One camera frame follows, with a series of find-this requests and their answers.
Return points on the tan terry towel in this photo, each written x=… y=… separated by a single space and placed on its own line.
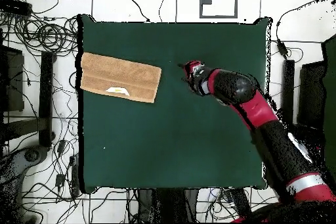
x=118 y=76

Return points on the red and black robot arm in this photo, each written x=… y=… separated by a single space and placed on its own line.
x=257 y=111

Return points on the dark green table cloth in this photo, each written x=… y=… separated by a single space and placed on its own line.
x=157 y=142

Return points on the black power adapter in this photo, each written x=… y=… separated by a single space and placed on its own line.
x=59 y=180
x=282 y=48
x=61 y=147

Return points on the black box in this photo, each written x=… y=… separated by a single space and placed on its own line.
x=13 y=82
x=312 y=90

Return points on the black power strip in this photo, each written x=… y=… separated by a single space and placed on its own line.
x=240 y=201
x=15 y=7
x=74 y=176

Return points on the dark grey stand base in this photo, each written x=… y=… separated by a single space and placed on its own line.
x=31 y=155

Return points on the black stand leg frame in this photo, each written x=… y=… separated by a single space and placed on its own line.
x=288 y=90
x=46 y=90

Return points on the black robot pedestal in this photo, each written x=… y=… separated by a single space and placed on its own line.
x=168 y=205

